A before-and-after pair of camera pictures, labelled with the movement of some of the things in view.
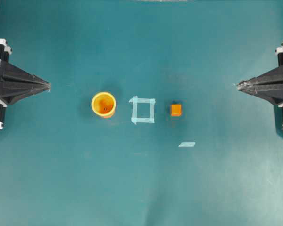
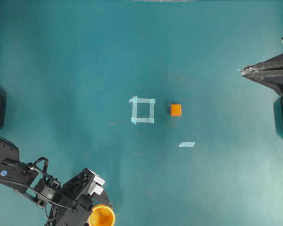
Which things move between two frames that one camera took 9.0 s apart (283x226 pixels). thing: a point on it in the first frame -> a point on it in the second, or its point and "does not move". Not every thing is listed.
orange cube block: x=176 y=109 does not move
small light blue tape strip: x=187 y=144 does not move
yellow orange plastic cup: x=103 y=104 -> x=101 y=215
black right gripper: x=276 y=85 -> x=276 y=72
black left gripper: x=2 y=93 -> x=74 y=205
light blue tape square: x=135 y=100 does not move
